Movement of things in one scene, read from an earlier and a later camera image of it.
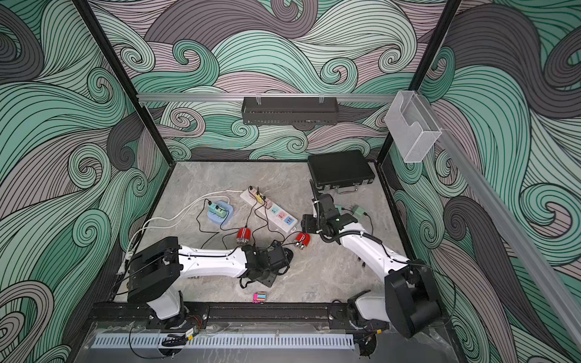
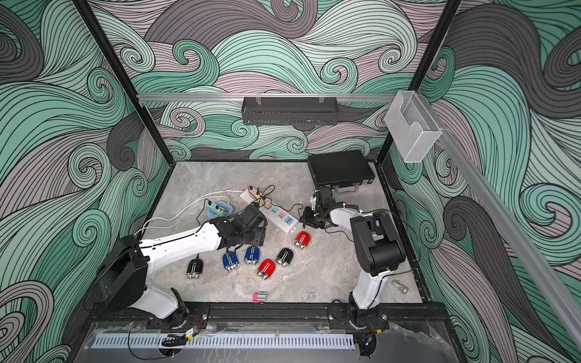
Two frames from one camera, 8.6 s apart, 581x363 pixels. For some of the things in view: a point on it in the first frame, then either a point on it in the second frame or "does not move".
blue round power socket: x=215 y=218 does not move
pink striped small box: x=259 y=297 does not move
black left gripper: x=271 y=280 → x=259 y=237
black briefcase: x=343 y=171 does not move
